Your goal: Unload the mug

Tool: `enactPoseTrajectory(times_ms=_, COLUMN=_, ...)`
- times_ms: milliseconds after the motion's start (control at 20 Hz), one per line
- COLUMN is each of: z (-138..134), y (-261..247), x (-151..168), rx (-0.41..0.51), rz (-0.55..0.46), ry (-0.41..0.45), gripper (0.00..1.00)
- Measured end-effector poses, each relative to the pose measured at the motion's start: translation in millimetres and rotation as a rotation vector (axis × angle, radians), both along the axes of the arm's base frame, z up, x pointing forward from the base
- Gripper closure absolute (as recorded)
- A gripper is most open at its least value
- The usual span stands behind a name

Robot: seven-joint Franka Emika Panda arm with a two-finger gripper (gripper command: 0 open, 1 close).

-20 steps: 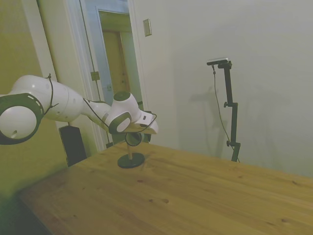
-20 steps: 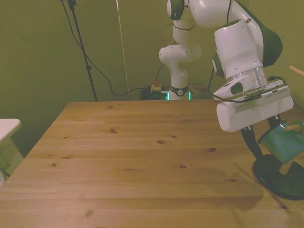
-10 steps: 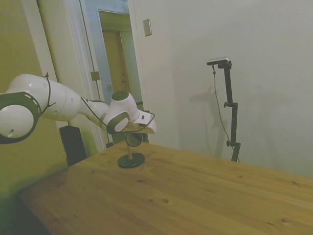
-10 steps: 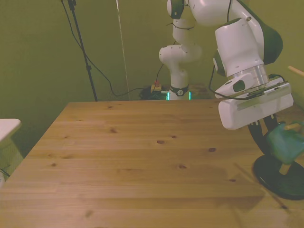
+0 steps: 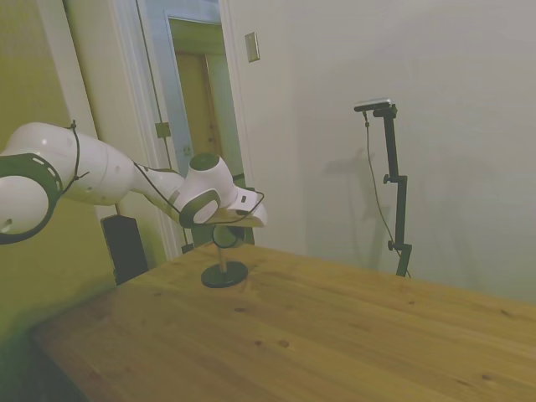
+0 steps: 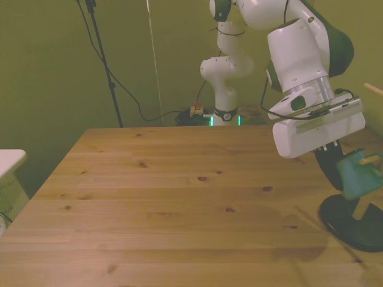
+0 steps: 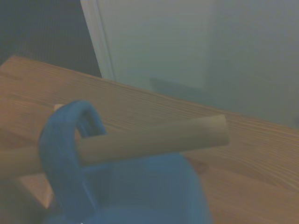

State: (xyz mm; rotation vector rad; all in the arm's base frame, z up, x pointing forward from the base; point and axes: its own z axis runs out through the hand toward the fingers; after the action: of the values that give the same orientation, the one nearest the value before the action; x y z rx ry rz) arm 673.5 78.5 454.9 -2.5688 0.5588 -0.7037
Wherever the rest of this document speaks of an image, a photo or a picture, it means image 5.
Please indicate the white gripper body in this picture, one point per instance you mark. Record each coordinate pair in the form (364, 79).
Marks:
(253, 215)

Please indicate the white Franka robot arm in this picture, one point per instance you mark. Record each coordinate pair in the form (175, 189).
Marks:
(100, 171)

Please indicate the wooden mug tree black base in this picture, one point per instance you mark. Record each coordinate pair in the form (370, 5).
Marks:
(224, 276)

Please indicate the brass door hinge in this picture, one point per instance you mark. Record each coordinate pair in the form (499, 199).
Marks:
(162, 130)

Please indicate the brown wooden door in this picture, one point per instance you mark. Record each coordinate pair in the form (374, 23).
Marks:
(194, 104)

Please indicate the black rectangular box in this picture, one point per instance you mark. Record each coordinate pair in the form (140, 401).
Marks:
(125, 251)

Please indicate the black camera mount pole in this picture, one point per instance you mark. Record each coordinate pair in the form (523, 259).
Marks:
(368, 142)

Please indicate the black jointed camera stand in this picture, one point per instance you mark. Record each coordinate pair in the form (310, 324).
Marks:
(391, 142)

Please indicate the grey stereo camera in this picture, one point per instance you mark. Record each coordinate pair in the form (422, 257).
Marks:
(372, 104)

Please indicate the metal light switch plate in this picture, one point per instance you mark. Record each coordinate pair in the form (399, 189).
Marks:
(252, 47)

